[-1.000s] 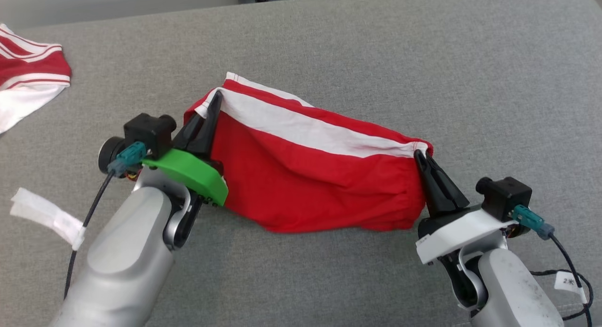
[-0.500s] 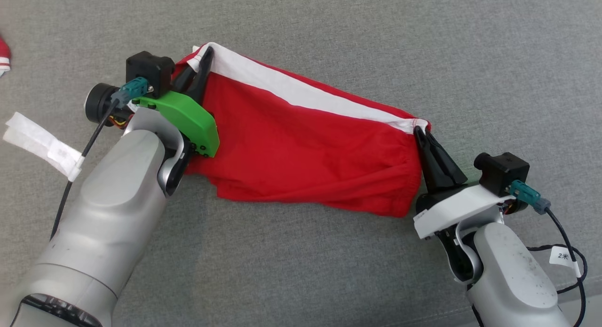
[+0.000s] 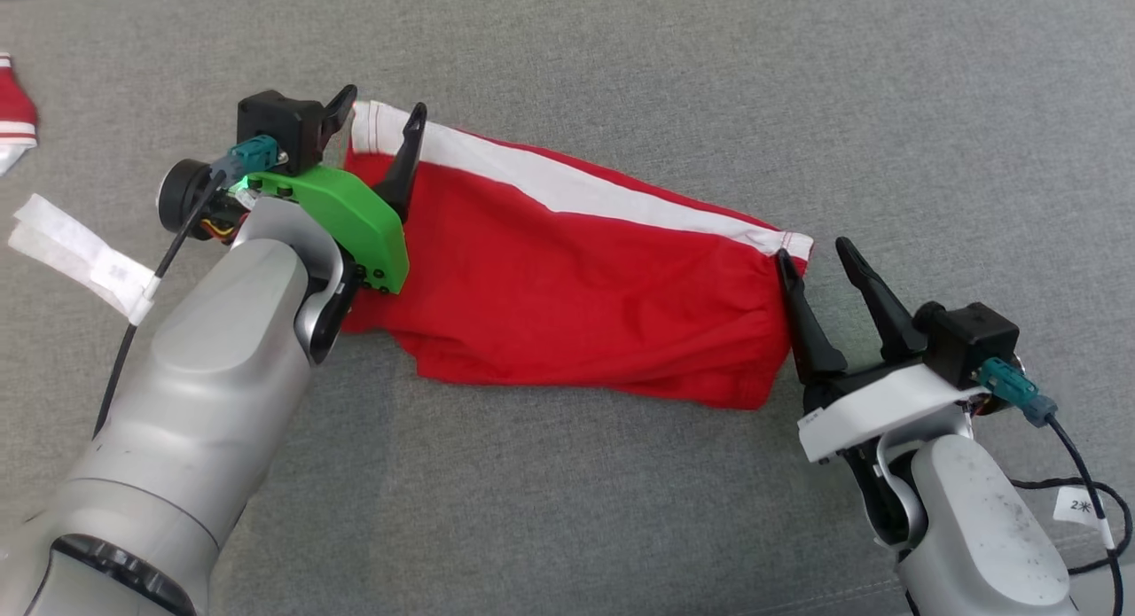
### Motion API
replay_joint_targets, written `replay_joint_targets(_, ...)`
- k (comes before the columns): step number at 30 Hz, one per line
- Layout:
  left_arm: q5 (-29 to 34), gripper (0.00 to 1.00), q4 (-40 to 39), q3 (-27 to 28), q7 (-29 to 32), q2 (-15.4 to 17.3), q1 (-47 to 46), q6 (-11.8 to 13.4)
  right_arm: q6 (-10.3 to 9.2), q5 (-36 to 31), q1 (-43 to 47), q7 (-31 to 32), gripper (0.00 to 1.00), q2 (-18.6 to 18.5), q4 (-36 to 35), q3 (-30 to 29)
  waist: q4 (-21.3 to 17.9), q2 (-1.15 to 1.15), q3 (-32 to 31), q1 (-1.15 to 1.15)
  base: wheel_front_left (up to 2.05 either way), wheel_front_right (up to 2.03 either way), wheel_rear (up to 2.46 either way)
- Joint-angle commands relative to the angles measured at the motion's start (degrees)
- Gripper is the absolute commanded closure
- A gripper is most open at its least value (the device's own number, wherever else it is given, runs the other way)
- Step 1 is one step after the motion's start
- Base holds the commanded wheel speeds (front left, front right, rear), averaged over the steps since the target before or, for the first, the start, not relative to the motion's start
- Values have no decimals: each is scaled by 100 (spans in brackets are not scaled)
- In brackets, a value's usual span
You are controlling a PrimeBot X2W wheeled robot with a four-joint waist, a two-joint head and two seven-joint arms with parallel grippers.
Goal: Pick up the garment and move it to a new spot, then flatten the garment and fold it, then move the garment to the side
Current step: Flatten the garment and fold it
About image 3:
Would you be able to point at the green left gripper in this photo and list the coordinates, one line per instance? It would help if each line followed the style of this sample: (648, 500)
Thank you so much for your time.
(355, 217)

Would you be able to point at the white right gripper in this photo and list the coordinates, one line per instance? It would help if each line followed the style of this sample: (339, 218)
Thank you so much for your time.
(887, 408)

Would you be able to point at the red shorts with white stripe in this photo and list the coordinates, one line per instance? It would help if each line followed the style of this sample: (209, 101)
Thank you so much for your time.
(576, 288)

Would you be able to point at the red and white basketball jersey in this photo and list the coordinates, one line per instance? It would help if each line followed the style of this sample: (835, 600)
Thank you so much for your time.
(13, 102)

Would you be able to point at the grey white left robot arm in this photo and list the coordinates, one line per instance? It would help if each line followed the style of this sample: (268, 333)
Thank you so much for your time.
(195, 377)

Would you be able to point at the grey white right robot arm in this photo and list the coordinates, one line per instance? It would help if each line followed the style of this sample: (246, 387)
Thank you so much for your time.
(975, 527)

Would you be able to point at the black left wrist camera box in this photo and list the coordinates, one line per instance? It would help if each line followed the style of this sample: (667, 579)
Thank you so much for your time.
(275, 120)

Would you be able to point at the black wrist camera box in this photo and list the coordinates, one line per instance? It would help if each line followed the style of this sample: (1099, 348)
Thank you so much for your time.
(275, 120)
(971, 337)

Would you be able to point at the teal left camera connector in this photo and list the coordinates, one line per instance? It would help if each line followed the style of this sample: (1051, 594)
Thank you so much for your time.
(253, 153)

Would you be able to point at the teal camera connector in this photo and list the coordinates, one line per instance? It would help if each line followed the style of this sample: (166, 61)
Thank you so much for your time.
(1011, 387)
(253, 153)

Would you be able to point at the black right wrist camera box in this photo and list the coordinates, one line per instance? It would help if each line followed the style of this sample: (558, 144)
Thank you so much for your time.
(971, 337)

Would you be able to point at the teal right camera connector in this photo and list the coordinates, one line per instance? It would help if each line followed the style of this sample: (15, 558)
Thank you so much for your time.
(1011, 387)

